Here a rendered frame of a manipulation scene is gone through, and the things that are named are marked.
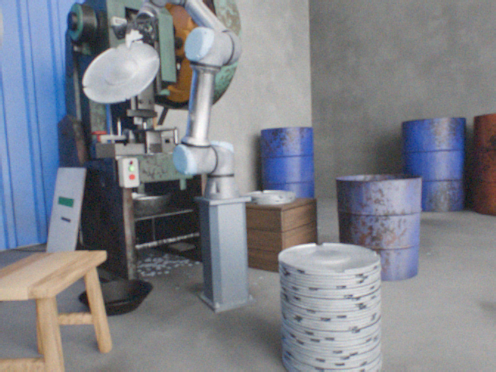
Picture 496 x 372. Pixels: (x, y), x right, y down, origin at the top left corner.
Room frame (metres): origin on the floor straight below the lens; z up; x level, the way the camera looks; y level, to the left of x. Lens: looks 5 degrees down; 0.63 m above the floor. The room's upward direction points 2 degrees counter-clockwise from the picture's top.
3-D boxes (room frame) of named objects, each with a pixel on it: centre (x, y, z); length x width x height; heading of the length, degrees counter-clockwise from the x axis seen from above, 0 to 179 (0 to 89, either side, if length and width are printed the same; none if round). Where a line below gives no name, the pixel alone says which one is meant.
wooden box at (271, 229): (2.18, -0.13, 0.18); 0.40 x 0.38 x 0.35; 52
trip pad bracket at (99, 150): (1.83, 0.68, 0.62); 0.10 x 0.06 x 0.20; 135
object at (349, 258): (1.10, -0.23, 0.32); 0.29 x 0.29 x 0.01
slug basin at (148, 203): (2.21, 0.62, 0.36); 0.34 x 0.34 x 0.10
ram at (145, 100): (2.18, 0.59, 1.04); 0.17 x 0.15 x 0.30; 45
